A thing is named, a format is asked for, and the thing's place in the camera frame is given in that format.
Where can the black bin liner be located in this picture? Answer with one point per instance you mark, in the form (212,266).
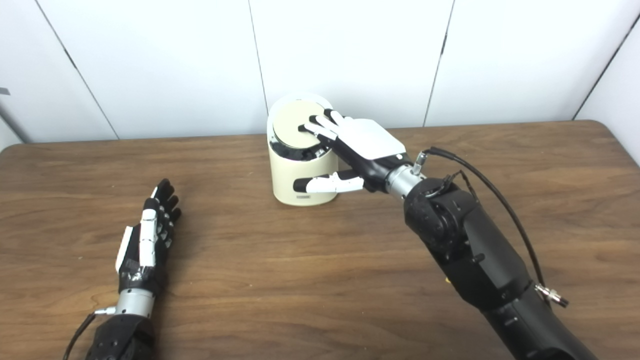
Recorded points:
(300,155)

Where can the cream round bin lid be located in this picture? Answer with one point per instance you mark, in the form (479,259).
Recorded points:
(290,122)

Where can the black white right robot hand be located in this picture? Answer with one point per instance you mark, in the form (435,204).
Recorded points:
(370,140)

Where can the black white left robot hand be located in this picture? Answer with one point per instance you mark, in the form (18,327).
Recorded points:
(132,260)

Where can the cream-colored bin body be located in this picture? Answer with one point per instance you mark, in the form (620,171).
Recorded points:
(287,177)

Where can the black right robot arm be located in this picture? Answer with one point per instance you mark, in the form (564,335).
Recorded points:
(475,250)

